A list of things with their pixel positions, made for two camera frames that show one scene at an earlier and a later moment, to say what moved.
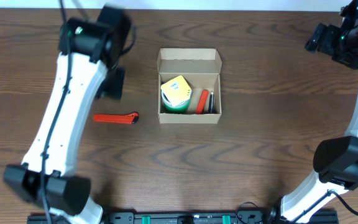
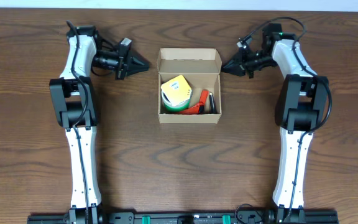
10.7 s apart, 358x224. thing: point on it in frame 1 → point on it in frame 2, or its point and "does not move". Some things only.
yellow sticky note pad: (177, 91) does not move
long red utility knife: (129, 119) → (192, 110)
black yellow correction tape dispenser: (211, 104) does not move
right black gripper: (326, 44) → (237, 61)
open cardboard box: (201, 70) does not move
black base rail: (180, 218) does not move
